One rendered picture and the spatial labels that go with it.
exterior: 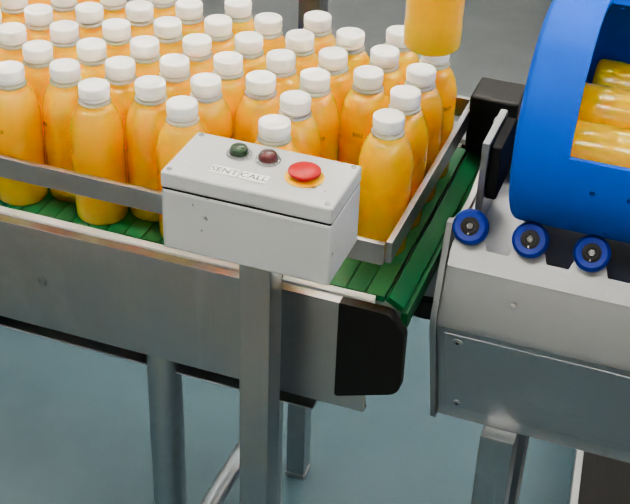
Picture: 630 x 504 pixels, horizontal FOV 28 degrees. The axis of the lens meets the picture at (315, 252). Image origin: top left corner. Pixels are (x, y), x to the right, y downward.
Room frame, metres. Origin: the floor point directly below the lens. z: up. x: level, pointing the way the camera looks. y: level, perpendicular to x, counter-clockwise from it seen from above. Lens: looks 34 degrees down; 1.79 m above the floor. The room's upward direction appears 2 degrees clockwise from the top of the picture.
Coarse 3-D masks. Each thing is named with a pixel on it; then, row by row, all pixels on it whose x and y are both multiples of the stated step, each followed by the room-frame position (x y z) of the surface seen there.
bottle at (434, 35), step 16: (416, 0) 1.34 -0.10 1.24; (432, 0) 1.33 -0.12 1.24; (448, 0) 1.33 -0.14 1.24; (464, 0) 1.35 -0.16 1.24; (416, 16) 1.34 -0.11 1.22; (432, 16) 1.33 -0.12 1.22; (448, 16) 1.33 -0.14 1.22; (416, 32) 1.34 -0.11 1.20; (432, 32) 1.33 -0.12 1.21; (448, 32) 1.34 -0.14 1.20; (416, 48) 1.34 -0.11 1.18; (432, 48) 1.33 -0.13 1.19; (448, 48) 1.34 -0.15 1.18
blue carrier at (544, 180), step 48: (576, 0) 1.37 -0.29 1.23; (624, 0) 1.41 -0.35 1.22; (576, 48) 1.30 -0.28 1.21; (624, 48) 1.48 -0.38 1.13; (528, 96) 1.27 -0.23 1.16; (576, 96) 1.25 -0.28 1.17; (528, 144) 1.25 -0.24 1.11; (528, 192) 1.25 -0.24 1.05; (576, 192) 1.23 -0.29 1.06; (624, 192) 1.21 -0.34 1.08; (624, 240) 1.25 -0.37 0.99
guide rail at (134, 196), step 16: (0, 160) 1.40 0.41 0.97; (16, 160) 1.39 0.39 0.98; (0, 176) 1.40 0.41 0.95; (16, 176) 1.39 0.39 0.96; (32, 176) 1.38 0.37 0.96; (48, 176) 1.38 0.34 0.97; (64, 176) 1.37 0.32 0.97; (80, 176) 1.36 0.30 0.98; (96, 176) 1.36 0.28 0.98; (80, 192) 1.36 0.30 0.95; (96, 192) 1.35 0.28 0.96; (112, 192) 1.35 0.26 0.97; (128, 192) 1.34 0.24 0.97; (144, 192) 1.33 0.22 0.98; (160, 192) 1.33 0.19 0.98; (144, 208) 1.33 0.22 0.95; (160, 208) 1.33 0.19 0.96; (368, 240) 1.24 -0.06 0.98; (352, 256) 1.24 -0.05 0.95; (368, 256) 1.24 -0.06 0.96; (384, 256) 1.24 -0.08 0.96
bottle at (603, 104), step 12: (588, 84) 1.34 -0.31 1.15; (600, 84) 1.34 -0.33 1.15; (588, 96) 1.31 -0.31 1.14; (600, 96) 1.31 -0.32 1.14; (612, 96) 1.31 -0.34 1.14; (624, 96) 1.31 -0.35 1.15; (588, 108) 1.30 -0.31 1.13; (600, 108) 1.30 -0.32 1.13; (612, 108) 1.30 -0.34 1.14; (624, 108) 1.30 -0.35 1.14; (588, 120) 1.30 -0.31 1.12; (600, 120) 1.29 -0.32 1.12; (612, 120) 1.29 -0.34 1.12; (624, 120) 1.29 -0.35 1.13
